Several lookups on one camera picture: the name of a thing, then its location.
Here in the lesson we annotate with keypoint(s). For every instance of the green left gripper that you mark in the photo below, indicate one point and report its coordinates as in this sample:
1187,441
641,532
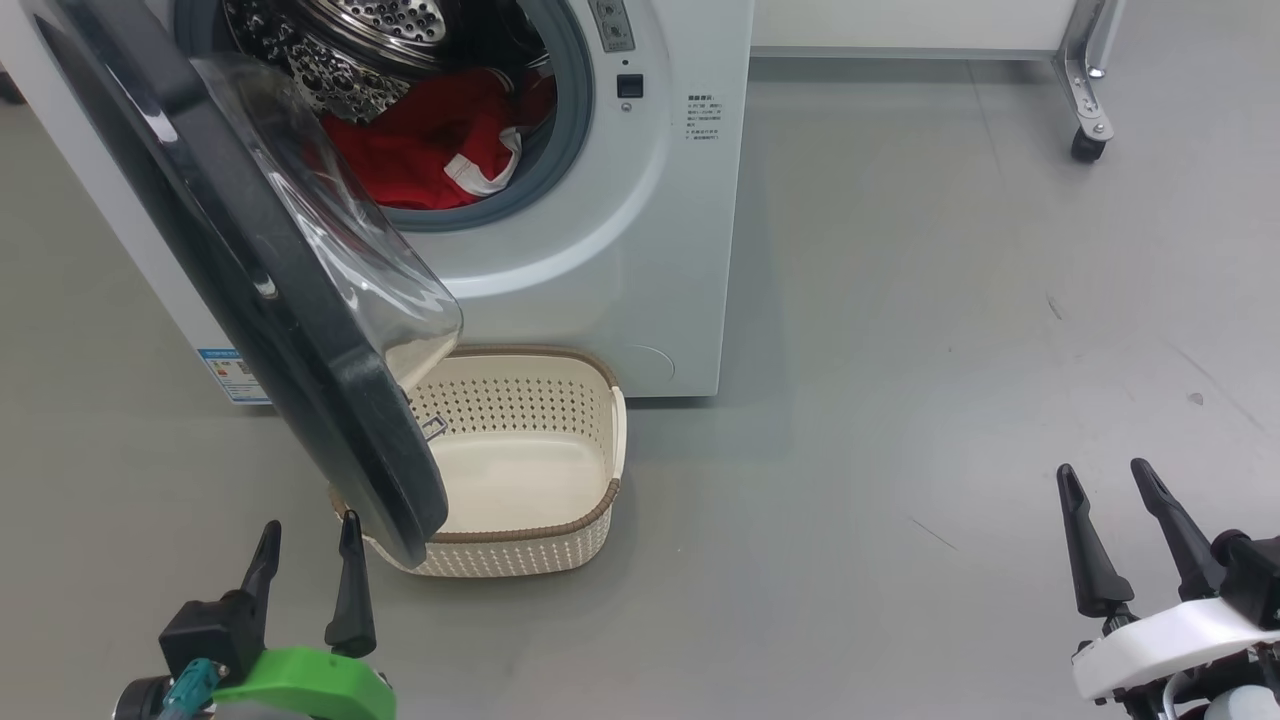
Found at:
310,685

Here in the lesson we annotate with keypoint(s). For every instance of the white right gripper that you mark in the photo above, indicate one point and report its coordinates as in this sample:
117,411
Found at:
1160,645

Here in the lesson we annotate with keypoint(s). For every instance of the black round washer door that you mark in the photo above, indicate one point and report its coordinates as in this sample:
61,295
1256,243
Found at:
350,420

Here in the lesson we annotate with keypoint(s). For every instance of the red garment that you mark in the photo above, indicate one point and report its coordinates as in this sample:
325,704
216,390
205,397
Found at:
400,165

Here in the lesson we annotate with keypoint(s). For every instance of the red and white clothes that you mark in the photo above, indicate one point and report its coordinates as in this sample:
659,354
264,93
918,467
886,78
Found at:
450,95

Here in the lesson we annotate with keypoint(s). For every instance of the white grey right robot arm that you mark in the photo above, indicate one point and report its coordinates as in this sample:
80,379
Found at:
1245,708

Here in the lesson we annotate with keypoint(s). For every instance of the cream perforated laundry basket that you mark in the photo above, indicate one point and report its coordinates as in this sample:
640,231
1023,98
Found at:
530,480

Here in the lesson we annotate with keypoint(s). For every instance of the white front-load washing machine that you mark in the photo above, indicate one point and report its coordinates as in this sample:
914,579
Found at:
620,250

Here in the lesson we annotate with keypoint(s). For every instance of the blue energy label sticker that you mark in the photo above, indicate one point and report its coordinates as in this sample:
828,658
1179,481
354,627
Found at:
225,375

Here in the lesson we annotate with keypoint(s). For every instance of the white partition panel on casters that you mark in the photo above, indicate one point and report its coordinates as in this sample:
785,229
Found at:
900,25

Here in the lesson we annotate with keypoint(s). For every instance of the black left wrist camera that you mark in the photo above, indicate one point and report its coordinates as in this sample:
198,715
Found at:
215,635

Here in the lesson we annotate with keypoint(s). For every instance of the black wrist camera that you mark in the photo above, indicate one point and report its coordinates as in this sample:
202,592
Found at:
215,635
1255,580

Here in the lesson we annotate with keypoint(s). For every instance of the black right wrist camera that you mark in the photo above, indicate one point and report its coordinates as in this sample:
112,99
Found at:
1255,580

